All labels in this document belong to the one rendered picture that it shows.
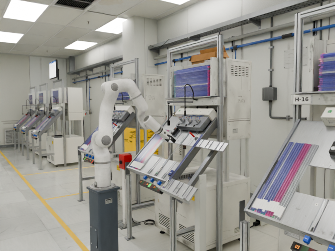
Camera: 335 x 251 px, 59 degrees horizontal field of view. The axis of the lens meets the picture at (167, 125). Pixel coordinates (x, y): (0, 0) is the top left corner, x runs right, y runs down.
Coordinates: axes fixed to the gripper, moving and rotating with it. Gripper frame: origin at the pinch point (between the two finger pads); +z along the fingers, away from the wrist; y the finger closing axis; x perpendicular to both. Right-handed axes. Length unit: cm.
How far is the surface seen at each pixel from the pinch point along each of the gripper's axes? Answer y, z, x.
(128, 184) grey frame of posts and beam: 49, 16, 47
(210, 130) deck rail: -21.1, 14.5, -22.5
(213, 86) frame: -23, -7, -53
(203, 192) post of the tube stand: -53, 10, 31
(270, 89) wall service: 25, 103, -145
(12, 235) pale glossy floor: 125, -23, 148
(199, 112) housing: -4.3, 6.8, -35.9
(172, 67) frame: 38, -19, -71
